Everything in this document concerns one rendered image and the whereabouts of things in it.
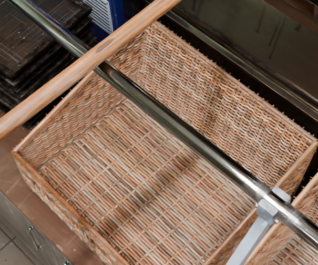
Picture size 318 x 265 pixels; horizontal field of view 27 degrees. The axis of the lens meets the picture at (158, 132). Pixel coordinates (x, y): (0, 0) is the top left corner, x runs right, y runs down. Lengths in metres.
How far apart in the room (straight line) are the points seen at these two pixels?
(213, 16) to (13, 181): 0.68
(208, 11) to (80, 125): 0.49
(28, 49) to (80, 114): 0.22
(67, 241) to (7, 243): 0.71
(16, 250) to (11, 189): 0.60
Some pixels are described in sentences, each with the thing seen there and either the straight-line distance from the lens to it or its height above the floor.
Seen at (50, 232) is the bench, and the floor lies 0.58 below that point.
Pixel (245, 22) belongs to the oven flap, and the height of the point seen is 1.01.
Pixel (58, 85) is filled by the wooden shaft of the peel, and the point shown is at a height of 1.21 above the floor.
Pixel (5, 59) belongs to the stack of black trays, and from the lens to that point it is 1.66.
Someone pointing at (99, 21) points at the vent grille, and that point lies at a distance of 1.92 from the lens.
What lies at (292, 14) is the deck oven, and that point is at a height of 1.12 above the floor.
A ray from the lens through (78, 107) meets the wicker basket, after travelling 1.70.
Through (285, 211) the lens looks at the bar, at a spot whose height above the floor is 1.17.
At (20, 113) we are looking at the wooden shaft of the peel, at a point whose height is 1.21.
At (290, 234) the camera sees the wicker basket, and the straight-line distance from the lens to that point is 1.62.
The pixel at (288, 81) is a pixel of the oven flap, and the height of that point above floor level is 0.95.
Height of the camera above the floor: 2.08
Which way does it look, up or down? 57 degrees down
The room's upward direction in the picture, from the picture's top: 5 degrees counter-clockwise
